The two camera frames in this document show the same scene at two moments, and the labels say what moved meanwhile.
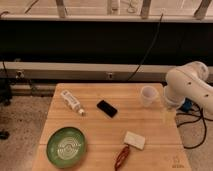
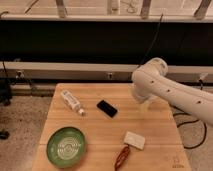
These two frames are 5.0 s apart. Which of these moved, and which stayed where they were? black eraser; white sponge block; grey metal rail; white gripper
Moved: white gripper
Stayed: grey metal rail; black eraser; white sponge block
